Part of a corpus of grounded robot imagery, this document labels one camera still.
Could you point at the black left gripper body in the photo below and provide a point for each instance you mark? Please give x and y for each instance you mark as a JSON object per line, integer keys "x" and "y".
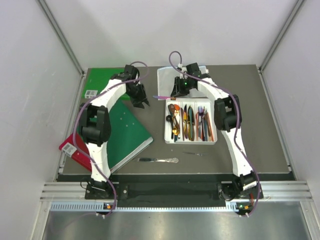
{"x": 137, "y": 94}

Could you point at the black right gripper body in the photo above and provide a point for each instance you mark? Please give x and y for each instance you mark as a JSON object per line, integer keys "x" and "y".
{"x": 182, "y": 86}

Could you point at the iridescent knife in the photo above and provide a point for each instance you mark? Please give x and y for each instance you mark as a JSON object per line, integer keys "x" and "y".
{"x": 185, "y": 129}
{"x": 160, "y": 97}

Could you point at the brown wooden spoon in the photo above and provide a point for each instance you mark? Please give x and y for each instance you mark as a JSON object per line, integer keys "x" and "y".
{"x": 173, "y": 113}

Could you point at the purple plastic fork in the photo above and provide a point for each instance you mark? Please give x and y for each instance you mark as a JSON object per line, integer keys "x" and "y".
{"x": 200, "y": 122}

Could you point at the white cutlery tray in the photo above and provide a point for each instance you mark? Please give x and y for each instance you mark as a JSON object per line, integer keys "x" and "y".
{"x": 194, "y": 103}

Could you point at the teal handled gold spoon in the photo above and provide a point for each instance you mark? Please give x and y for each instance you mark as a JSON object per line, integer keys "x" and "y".
{"x": 176, "y": 129}

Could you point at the small dark dessert fork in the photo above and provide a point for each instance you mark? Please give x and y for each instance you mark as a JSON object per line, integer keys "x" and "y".
{"x": 195, "y": 153}

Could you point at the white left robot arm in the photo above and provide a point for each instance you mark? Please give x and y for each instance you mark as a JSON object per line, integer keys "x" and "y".
{"x": 93, "y": 120}

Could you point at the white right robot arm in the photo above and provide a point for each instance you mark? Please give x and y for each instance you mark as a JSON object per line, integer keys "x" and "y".
{"x": 227, "y": 119}

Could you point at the clear mesh zip pouch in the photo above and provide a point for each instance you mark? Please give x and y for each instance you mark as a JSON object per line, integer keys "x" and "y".
{"x": 166, "y": 79}

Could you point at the orange spoon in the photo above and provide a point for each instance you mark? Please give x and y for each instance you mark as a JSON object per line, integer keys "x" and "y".
{"x": 177, "y": 107}

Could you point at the teal knife in tray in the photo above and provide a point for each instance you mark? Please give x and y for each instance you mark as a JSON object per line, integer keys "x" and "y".
{"x": 192, "y": 123}

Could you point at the gold spoon in tray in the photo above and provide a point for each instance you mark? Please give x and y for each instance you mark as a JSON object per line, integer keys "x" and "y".
{"x": 177, "y": 118}

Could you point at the orange plastic fork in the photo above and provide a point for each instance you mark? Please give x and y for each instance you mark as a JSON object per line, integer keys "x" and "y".
{"x": 197, "y": 126}

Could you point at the black measuring spoon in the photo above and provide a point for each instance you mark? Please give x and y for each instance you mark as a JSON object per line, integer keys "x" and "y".
{"x": 170, "y": 120}

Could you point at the light green plastic folder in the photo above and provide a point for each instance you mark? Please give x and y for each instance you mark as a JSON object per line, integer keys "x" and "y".
{"x": 97, "y": 78}

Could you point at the orange chopstick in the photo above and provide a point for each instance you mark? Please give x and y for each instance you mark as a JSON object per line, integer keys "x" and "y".
{"x": 210, "y": 130}

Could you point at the silver ornate butter knife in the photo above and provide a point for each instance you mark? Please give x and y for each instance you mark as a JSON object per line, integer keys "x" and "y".
{"x": 155, "y": 160}

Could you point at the magenta folder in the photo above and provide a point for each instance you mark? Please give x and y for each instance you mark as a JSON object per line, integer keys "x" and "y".
{"x": 69, "y": 149}

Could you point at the dark green ring binder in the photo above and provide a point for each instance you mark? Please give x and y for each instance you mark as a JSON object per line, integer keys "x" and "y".
{"x": 128, "y": 138}

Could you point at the aluminium frame rail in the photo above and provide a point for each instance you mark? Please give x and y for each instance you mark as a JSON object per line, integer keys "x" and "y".
{"x": 60, "y": 35}

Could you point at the black mounting base plate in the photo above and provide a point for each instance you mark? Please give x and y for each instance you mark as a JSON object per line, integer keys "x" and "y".
{"x": 178, "y": 192}

